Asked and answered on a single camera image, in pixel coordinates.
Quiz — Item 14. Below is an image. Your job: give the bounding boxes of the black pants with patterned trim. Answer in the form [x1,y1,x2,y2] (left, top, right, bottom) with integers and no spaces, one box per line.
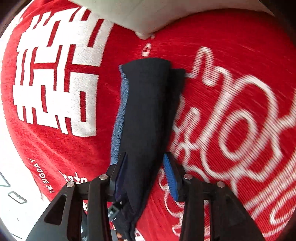
[111,58,186,240]

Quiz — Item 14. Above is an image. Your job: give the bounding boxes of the red bedspread with white characters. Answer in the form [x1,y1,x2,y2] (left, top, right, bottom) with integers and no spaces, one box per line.
[1,1,295,240]

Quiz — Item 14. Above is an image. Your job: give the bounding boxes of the beige pillow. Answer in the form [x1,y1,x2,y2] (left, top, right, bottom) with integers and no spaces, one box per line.
[72,0,273,40]

